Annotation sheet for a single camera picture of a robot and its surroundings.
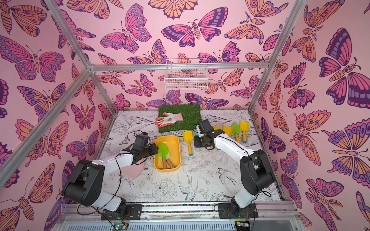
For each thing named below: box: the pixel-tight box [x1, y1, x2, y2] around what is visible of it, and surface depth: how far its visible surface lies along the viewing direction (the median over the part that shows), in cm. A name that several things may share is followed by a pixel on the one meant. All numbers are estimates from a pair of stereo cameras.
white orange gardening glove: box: [154, 112, 185, 129], surface depth 111 cm
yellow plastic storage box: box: [154, 135, 182, 173], surface depth 96 cm
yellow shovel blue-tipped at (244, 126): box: [239, 120, 250, 144], surface depth 112 cm
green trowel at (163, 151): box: [157, 142, 169, 169], surface depth 97 cm
